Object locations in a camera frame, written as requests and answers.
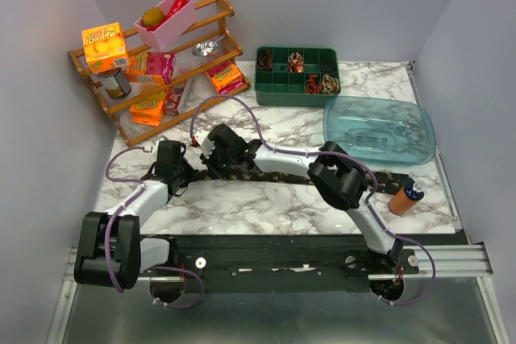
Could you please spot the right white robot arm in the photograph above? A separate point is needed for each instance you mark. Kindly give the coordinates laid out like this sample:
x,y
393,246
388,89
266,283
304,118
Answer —
x,y
341,182

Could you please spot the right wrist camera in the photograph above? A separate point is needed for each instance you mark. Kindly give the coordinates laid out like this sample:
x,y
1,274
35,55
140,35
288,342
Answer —
x,y
201,138

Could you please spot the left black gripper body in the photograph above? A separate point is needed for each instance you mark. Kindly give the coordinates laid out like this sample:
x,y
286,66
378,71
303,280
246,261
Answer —
x,y
186,172

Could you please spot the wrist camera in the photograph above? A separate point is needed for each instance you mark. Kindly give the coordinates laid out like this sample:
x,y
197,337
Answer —
x,y
153,148
201,138

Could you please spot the metal spoon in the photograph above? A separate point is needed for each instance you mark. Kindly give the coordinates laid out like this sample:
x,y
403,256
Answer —
x,y
207,48

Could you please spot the rolled tan patterned tie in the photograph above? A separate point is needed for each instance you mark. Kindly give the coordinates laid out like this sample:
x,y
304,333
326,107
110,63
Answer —
x,y
330,85

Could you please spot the rolled red patterned tie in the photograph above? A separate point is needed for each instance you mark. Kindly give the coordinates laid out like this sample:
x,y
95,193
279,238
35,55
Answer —
x,y
296,62

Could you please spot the rolled dark orange tie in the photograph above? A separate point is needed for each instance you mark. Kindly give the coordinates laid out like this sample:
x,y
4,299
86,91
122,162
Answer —
x,y
264,60

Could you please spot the aluminium rail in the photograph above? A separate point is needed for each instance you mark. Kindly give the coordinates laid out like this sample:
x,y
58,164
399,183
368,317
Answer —
x,y
450,262

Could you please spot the red white small box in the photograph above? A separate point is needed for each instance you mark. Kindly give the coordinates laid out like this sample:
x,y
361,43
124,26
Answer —
x,y
175,98

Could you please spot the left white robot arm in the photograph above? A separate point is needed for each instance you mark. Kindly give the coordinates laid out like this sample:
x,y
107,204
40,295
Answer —
x,y
111,251

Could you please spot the black leaf patterned tie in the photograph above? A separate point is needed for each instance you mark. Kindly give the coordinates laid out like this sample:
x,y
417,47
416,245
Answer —
x,y
388,182

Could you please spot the red chili pepper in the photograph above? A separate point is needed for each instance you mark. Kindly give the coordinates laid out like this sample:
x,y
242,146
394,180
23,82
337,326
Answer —
x,y
176,7

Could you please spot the orange scrub daddy box top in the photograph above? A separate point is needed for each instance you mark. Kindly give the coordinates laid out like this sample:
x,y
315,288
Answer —
x,y
105,48

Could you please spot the green divided organizer tray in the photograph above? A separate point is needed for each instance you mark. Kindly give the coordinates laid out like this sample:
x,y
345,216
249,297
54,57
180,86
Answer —
x,y
280,87

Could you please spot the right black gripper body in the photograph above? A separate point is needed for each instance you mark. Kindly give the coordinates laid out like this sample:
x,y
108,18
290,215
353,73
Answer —
x,y
219,162

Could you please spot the brown round fruit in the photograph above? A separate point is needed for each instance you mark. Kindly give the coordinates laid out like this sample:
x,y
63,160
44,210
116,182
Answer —
x,y
152,18

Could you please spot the pink scrub sponge box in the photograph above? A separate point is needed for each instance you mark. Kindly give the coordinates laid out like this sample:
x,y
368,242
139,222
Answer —
x,y
154,67

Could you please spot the orange sponge box right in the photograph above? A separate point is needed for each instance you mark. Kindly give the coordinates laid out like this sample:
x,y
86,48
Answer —
x,y
224,77

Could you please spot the rolled orange black tie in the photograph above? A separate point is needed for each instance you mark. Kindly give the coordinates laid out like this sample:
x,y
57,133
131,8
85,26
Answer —
x,y
312,85

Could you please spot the dark glass jar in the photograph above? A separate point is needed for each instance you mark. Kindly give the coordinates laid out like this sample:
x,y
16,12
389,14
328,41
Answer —
x,y
115,83

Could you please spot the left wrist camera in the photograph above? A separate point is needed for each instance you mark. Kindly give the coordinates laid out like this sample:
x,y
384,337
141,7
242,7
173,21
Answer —
x,y
153,148

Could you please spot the pink plastic bin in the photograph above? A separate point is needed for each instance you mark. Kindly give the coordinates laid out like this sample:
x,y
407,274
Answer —
x,y
167,33

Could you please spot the orange sponge box bottom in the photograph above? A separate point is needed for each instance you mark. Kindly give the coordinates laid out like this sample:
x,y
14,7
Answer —
x,y
149,111

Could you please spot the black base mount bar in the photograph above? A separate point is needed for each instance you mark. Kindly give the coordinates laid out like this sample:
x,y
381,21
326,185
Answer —
x,y
277,263

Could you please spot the orange bottle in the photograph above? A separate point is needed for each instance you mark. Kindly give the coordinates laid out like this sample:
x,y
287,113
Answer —
x,y
407,197

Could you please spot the teal plastic tub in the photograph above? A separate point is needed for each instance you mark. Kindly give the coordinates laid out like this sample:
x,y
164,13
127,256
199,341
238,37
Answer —
x,y
380,131

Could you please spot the orange sponge box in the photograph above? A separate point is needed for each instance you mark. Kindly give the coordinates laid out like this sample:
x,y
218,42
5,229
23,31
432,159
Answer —
x,y
149,111
224,77

